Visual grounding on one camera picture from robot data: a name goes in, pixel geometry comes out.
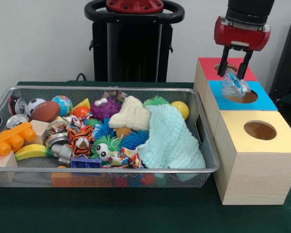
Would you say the crushed clear plastic bottle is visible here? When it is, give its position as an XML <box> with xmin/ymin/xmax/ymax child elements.
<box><xmin>220</xmin><ymin>68</ymin><xmax>252</xmax><ymax>99</ymax></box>

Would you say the yellow ball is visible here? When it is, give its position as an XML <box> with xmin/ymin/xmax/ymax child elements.
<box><xmin>171</xmin><ymin>101</ymin><xmax>190</xmax><ymax>121</ymax></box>

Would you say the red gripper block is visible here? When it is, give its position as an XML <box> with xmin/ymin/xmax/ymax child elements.
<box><xmin>213</xmin><ymin>16</ymin><xmax>272</xmax><ymax>80</ymax></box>

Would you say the silver metallic toy piece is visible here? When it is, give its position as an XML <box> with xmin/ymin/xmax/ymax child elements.
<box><xmin>46</xmin><ymin>134</ymin><xmax>73</xmax><ymax>167</ymax></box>

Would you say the purple spiky ball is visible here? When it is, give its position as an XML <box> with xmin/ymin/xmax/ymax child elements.
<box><xmin>90</xmin><ymin>98</ymin><xmax>122</xmax><ymax>121</ymax></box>

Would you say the small soccer ball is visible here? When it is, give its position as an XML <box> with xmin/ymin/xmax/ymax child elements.
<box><xmin>27</xmin><ymin>98</ymin><xmax>47</xmax><ymax>118</ymax></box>

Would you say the yellow toy banana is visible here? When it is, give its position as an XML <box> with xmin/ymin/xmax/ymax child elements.
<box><xmin>15</xmin><ymin>143</ymin><xmax>52</xmax><ymax>162</ymax></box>

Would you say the light blue knitted cloth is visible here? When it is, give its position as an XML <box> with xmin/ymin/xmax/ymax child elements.
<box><xmin>137</xmin><ymin>104</ymin><xmax>207</xmax><ymax>169</ymax></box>

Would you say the tiger plush toy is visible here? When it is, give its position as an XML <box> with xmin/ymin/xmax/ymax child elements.
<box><xmin>67</xmin><ymin>125</ymin><xmax>96</xmax><ymax>158</ymax></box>

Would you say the long orange toy brick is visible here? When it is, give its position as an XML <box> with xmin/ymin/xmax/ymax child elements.
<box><xmin>0</xmin><ymin>121</ymin><xmax>37</xmax><ymax>164</ymax></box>

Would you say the globe print ball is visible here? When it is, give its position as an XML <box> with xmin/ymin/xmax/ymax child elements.
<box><xmin>51</xmin><ymin>95</ymin><xmax>73</xmax><ymax>117</ymax></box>

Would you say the blue plastic toy brick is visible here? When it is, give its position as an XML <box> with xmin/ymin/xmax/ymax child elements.
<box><xmin>70</xmin><ymin>156</ymin><xmax>103</xmax><ymax>169</ymax></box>

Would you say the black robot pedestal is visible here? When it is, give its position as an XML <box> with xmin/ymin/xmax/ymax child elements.
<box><xmin>84</xmin><ymin>0</ymin><xmax>185</xmax><ymax>83</ymax></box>

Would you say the silver wire mesh bin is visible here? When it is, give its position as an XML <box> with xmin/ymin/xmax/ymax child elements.
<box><xmin>0</xmin><ymin>86</ymin><xmax>220</xmax><ymax>189</ymax></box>

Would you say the cream knitted cloth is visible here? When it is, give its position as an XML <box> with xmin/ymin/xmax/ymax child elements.
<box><xmin>109</xmin><ymin>96</ymin><xmax>152</xmax><ymax>132</ymax></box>

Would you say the wooden box with three holes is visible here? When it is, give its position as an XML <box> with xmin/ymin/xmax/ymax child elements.
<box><xmin>193</xmin><ymin>57</ymin><xmax>291</xmax><ymax>206</ymax></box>

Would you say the brown toy football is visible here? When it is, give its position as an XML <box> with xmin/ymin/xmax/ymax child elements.
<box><xmin>30</xmin><ymin>101</ymin><xmax>61</xmax><ymax>123</ymax></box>

